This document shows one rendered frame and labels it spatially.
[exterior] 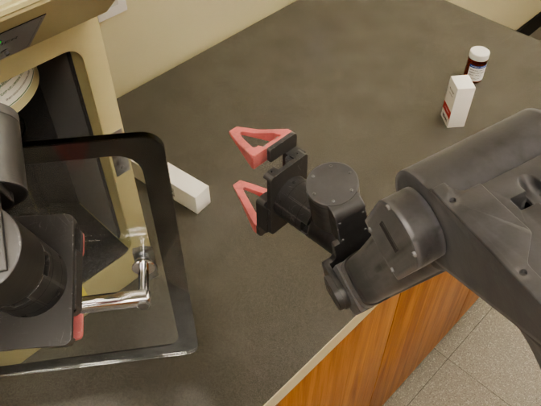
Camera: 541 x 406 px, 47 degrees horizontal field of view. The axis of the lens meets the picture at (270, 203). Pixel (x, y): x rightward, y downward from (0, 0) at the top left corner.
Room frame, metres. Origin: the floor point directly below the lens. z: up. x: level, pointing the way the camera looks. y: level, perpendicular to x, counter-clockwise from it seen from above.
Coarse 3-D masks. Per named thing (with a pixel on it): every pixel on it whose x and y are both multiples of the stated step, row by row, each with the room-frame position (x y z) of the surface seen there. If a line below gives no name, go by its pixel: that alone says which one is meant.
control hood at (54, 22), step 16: (0, 0) 0.44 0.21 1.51; (16, 0) 0.44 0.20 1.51; (32, 0) 0.44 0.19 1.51; (48, 0) 0.46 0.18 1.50; (64, 0) 0.48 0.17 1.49; (80, 0) 0.50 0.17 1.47; (96, 0) 0.53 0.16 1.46; (112, 0) 0.56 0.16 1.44; (0, 16) 0.42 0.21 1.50; (16, 16) 0.44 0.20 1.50; (32, 16) 0.46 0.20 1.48; (48, 16) 0.48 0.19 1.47; (64, 16) 0.51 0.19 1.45; (80, 16) 0.54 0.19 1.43; (96, 16) 0.58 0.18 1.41; (0, 32) 0.44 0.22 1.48; (48, 32) 0.52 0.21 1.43
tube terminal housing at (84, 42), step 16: (64, 32) 0.58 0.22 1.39; (80, 32) 0.59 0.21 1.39; (96, 32) 0.60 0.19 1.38; (32, 48) 0.55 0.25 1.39; (48, 48) 0.56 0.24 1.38; (64, 48) 0.57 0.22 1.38; (80, 48) 0.58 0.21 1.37; (96, 48) 0.60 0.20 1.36; (0, 64) 0.52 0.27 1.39; (16, 64) 0.53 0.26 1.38; (32, 64) 0.54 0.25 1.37; (80, 64) 0.61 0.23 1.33; (96, 64) 0.59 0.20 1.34; (0, 80) 0.52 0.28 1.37; (80, 80) 0.61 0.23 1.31; (96, 80) 0.59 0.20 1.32; (96, 96) 0.59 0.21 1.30; (112, 96) 0.60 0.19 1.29; (96, 112) 0.61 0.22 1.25; (112, 112) 0.60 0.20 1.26; (96, 128) 0.61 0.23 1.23; (112, 128) 0.59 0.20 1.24
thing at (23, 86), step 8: (24, 72) 0.58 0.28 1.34; (32, 72) 0.59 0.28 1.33; (8, 80) 0.55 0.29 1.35; (16, 80) 0.56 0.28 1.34; (24, 80) 0.57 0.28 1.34; (32, 80) 0.58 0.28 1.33; (0, 88) 0.54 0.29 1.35; (8, 88) 0.55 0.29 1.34; (16, 88) 0.55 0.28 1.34; (24, 88) 0.56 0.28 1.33; (32, 88) 0.57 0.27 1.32; (0, 96) 0.53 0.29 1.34; (8, 96) 0.54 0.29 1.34; (16, 96) 0.55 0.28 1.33; (24, 96) 0.55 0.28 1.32; (32, 96) 0.56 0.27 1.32; (8, 104) 0.53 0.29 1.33; (16, 104) 0.54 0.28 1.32; (24, 104) 0.55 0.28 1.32
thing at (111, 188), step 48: (48, 144) 0.40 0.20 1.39; (96, 144) 0.41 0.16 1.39; (144, 144) 0.41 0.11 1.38; (48, 192) 0.40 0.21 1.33; (96, 192) 0.41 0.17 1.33; (144, 192) 0.41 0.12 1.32; (96, 240) 0.40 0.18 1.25; (144, 240) 0.41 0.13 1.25; (96, 288) 0.40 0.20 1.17; (96, 336) 0.40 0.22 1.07; (144, 336) 0.41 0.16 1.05; (192, 336) 0.41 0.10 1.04
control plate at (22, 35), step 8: (40, 16) 0.47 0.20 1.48; (24, 24) 0.46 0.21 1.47; (32, 24) 0.47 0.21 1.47; (40, 24) 0.48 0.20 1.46; (8, 32) 0.45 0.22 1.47; (16, 32) 0.46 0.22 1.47; (24, 32) 0.47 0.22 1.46; (32, 32) 0.49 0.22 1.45; (8, 40) 0.46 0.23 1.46; (16, 40) 0.48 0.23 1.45; (24, 40) 0.49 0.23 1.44; (0, 48) 0.47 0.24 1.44; (16, 48) 0.50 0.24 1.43; (24, 48) 0.51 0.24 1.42; (0, 56) 0.48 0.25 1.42
